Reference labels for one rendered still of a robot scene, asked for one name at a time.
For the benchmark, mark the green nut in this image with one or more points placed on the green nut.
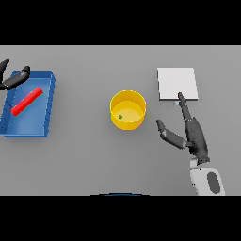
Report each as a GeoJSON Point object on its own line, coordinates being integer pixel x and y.
{"type": "Point", "coordinates": [120, 117]}

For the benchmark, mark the blue tray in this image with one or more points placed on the blue tray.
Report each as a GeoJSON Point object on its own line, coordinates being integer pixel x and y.
{"type": "Point", "coordinates": [28, 105]}

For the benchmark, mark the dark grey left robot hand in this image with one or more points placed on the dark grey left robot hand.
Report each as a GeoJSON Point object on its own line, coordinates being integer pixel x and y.
{"type": "Point", "coordinates": [14, 80]}

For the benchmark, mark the yellow bowl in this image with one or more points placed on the yellow bowl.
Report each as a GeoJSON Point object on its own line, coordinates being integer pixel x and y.
{"type": "Point", "coordinates": [128, 109]}

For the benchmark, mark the pale square measuring scale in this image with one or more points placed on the pale square measuring scale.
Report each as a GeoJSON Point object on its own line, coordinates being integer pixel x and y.
{"type": "Point", "coordinates": [177, 83]}

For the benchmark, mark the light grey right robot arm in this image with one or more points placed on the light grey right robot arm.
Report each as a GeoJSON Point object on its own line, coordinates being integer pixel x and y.
{"type": "Point", "coordinates": [207, 181]}

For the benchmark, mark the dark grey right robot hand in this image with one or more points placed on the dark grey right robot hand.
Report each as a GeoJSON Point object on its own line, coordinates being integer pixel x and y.
{"type": "Point", "coordinates": [195, 135]}

